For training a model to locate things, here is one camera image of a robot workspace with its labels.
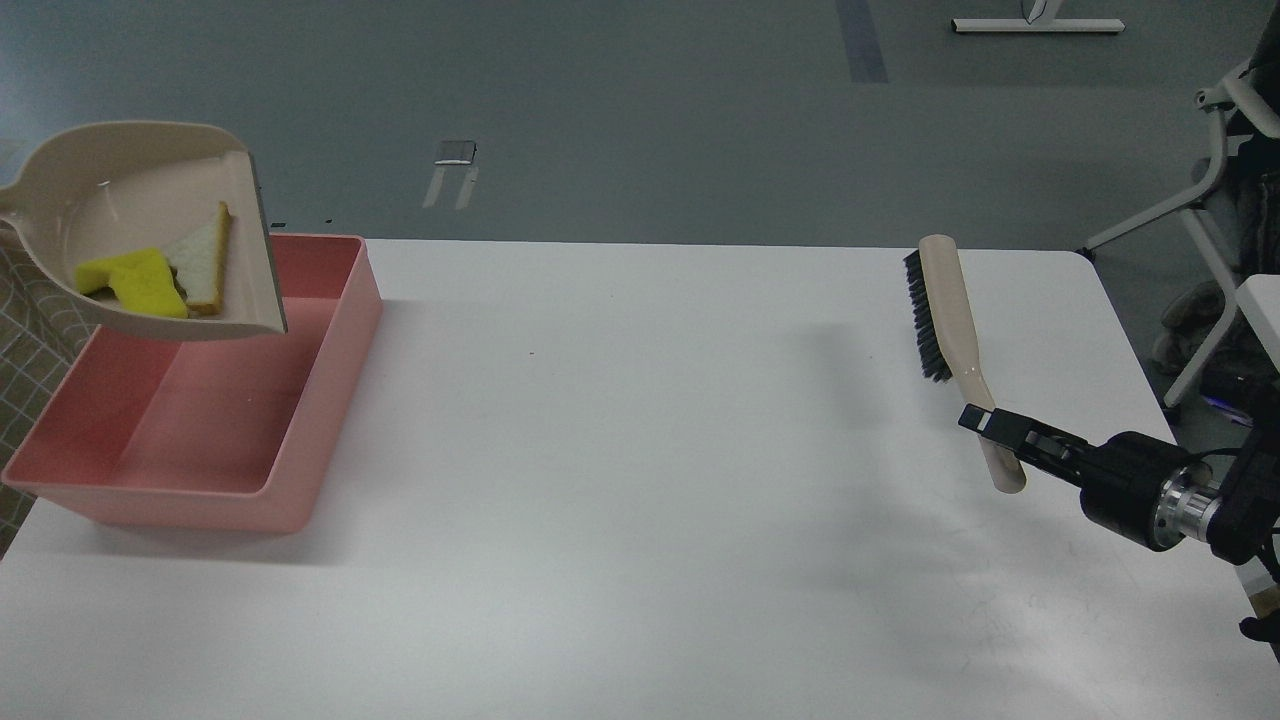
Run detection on beige checkered cloth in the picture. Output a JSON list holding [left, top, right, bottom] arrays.
[[0, 224, 101, 556]]

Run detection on white office chair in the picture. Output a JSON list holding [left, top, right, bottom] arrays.
[[1076, 59, 1277, 415]]

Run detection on white bread slice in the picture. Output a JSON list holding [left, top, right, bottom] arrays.
[[160, 201, 232, 316]]

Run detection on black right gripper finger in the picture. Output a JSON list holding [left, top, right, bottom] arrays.
[[957, 404, 1061, 466]]

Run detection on beige plastic dustpan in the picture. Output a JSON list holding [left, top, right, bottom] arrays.
[[1, 120, 288, 342]]

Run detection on yellow sponge piece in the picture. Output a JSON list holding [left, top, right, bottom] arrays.
[[73, 247, 189, 319]]

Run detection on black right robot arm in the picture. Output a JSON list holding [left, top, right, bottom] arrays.
[[957, 386, 1279, 580]]

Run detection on beige hand brush black bristles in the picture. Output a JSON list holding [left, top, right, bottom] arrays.
[[902, 234, 1028, 495]]

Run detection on pink plastic bin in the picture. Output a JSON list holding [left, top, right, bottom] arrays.
[[3, 234, 381, 533]]

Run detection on white table base bar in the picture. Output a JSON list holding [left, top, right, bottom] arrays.
[[951, 17, 1126, 35]]

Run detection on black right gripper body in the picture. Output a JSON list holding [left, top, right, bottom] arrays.
[[1039, 432, 1221, 552]]

